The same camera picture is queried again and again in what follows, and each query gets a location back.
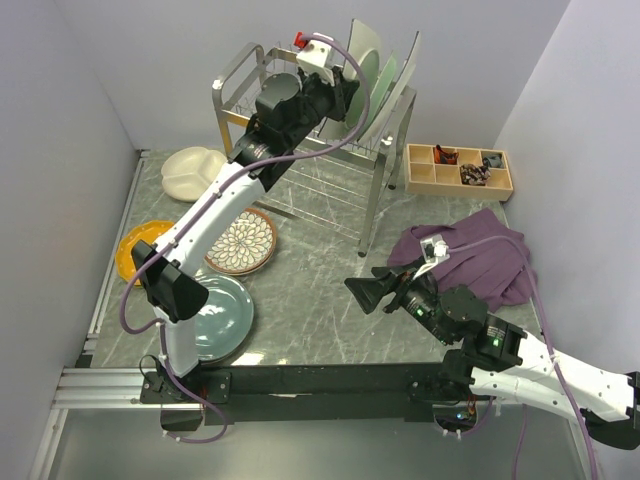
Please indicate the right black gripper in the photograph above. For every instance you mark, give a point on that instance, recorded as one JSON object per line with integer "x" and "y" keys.
{"x": 368, "y": 290}

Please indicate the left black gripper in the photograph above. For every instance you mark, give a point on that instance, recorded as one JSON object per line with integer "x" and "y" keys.
{"x": 341, "y": 94}

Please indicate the floral patterned plate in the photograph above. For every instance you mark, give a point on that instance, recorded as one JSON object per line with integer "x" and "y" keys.
{"x": 235, "y": 255}
{"x": 251, "y": 222}

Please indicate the dark teal round plate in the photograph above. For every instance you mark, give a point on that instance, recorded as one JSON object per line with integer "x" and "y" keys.
{"x": 228, "y": 314}

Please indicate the cream divided plate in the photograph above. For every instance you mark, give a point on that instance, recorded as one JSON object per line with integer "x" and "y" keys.
{"x": 188, "y": 173}

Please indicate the orange dotted scalloped plate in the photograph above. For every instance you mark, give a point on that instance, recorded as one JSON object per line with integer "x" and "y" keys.
{"x": 147, "y": 232}

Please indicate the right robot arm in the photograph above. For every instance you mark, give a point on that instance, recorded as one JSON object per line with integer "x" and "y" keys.
{"x": 491, "y": 356}

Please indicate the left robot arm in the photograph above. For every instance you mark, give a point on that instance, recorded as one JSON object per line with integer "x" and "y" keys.
{"x": 287, "y": 110}

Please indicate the steel dish rack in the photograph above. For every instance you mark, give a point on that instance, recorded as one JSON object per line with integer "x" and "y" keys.
{"x": 339, "y": 191}

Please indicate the white square plate black rim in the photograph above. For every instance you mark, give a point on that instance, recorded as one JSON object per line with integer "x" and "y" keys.
{"x": 376, "y": 122}

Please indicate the light green plate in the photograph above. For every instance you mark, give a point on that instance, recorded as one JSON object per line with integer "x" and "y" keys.
{"x": 379, "y": 92}

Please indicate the purple cloth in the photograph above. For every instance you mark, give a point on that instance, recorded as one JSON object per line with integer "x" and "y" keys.
{"x": 488, "y": 258}

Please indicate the wooden compartment tray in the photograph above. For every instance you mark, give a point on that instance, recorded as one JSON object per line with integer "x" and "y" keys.
{"x": 423, "y": 176}

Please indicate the orange black item in tray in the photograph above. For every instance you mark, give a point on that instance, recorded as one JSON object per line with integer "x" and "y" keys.
{"x": 445, "y": 155}

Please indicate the black base beam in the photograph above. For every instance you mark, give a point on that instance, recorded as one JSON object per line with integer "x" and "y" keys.
{"x": 261, "y": 393}

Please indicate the patterned cloth item in tray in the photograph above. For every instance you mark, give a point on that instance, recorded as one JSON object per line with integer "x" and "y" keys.
{"x": 474, "y": 175}

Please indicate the grey item in tray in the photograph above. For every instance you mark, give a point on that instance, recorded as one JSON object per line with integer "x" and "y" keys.
{"x": 493, "y": 161}

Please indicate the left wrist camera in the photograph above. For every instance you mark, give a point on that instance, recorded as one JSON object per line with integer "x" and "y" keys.
{"x": 316, "y": 58}

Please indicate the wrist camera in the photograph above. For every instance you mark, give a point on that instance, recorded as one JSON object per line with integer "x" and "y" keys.
{"x": 316, "y": 58}
{"x": 434, "y": 251}

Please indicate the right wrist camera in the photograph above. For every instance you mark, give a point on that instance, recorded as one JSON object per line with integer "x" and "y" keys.
{"x": 434, "y": 251}

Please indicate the aluminium rail frame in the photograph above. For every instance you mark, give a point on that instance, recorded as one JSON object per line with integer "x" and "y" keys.
{"x": 105, "y": 376}

